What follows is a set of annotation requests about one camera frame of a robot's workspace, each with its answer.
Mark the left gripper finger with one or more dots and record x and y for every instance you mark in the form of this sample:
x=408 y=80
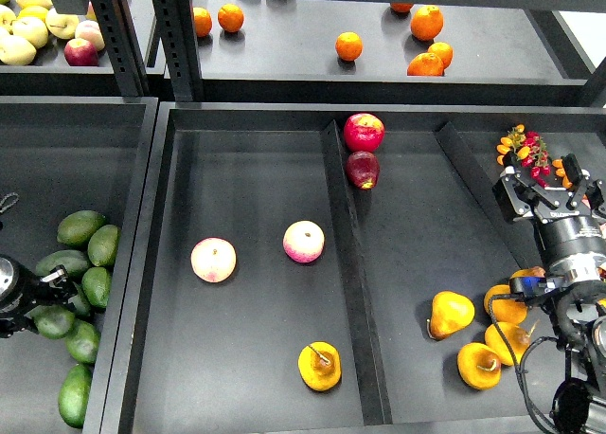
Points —
x=58 y=276

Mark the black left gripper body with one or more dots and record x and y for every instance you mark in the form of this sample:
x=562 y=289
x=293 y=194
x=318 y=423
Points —
x=37 y=295

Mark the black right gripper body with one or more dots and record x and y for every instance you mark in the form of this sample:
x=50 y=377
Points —
x=574 y=242

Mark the pale yellow apple front left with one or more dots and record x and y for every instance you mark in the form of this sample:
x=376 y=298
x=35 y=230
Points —
x=16 y=50

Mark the pale peach on left shelf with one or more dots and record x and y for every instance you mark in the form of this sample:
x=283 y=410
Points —
x=89 y=30

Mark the yellow lemon on shelf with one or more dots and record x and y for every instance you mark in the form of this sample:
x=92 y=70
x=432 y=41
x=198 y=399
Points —
x=35 y=11

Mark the yellow pear leftmost of pile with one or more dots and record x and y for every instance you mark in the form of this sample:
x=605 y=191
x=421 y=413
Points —
x=451 y=313

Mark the orange on shelf centre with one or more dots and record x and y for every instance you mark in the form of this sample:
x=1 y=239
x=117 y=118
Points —
x=349 y=46

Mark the cherry tomato bunch top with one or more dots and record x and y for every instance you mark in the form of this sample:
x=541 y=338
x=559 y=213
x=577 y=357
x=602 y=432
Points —
x=528 y=148

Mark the dark red apple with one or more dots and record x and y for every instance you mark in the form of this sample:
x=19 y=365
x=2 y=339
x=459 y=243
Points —
x=363 y=169

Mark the bright red apple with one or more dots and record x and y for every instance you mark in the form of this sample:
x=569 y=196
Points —
x=363 y=132

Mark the orange at shelf back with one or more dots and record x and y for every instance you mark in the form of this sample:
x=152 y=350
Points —
x=401 y=7

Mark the red apple on left shelf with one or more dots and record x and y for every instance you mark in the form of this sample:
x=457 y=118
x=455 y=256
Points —
x=80 y=52

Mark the pink apple centre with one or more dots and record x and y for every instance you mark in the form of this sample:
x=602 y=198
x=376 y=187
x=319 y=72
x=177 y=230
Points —
x=303 y=241

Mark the orange cherry tomato vine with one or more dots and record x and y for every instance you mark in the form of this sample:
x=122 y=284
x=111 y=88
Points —
x=560 y=172

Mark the black middle divided tray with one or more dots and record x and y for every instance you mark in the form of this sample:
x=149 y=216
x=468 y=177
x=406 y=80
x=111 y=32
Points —
x=222 y=357

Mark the black left tray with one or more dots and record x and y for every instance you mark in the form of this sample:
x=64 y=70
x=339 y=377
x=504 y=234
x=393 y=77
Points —
x=61 y=155

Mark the green avocado centre cluster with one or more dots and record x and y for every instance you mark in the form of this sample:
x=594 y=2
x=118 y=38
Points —
x=96 y=284

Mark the pale yellow apple with stem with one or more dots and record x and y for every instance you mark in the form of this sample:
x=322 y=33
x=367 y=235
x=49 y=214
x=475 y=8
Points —
x=62 y=26

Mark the pink apple left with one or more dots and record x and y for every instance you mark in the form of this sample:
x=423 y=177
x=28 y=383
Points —
x=213 y=259

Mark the orange front right shelf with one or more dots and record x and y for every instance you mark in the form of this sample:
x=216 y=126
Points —
x=426 y=64

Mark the large orange on shelf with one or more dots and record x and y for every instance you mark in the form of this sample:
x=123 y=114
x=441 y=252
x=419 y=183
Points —
x=427 y=22

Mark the pink apple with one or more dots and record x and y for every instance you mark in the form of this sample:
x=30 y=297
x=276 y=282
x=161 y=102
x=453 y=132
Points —
x=213 y=259
x=303 y=241

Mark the pale yellow apple middle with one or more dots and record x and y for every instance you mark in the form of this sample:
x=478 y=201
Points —
x=32 y=29

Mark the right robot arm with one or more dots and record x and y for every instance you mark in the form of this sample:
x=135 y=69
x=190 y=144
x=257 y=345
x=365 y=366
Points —
x=573 y=303

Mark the black upper shelf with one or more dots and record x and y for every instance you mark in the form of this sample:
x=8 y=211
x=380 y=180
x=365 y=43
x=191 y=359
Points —
x=285 y=52

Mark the orange behind front right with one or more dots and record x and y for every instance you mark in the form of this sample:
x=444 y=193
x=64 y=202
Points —
x=444 y=51

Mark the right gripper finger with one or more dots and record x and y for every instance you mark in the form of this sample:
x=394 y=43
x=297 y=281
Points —
x=519 y=196
x=587 y=196

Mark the black perforated shelf post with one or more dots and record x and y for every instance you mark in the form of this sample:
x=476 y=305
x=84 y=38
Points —
x=175 y=25

